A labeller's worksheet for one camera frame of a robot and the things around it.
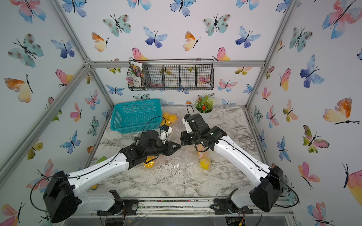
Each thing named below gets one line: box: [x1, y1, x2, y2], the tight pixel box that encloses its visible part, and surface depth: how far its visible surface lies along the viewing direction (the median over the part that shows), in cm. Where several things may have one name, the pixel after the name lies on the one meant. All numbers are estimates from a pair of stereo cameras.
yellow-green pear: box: [199, 160, 210, 170], surface depth 83 cm
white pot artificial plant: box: [195, 92, 216, 114], surface depth 104 cm
